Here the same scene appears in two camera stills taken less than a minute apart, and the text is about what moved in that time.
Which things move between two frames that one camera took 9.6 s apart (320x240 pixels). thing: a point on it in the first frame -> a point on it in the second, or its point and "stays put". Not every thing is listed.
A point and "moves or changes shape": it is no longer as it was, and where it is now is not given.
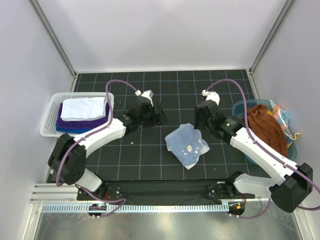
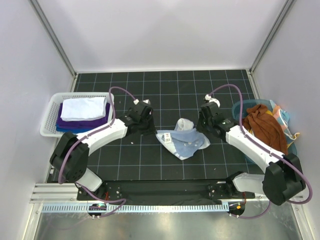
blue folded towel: x=74 y=130 stays put
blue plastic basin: x=238 y=110 stays put
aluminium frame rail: x=50 y=193 stays put
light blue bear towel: x=186 y=144 moves or changes shape
